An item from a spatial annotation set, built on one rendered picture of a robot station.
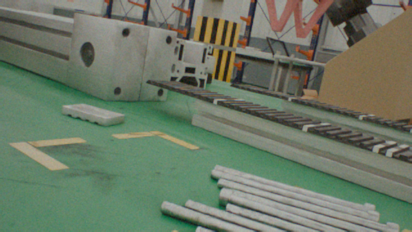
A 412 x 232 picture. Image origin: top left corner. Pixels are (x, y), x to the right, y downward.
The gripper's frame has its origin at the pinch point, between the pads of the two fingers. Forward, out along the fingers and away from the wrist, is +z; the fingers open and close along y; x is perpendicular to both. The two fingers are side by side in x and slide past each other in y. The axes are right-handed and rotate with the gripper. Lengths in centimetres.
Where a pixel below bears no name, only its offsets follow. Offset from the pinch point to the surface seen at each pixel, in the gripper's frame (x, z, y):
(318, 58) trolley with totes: -116, 3, -284
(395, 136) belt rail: 17.9, 10.9, 2.4
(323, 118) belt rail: 8.6, 11.2, 1.9
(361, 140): 19.1, 9.4, 20.2
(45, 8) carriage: -75, 3, -5
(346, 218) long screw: 22.4, 12.1, 31.4
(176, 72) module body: -17.9, 9.9, 3.1
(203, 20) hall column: -228, -14, -254
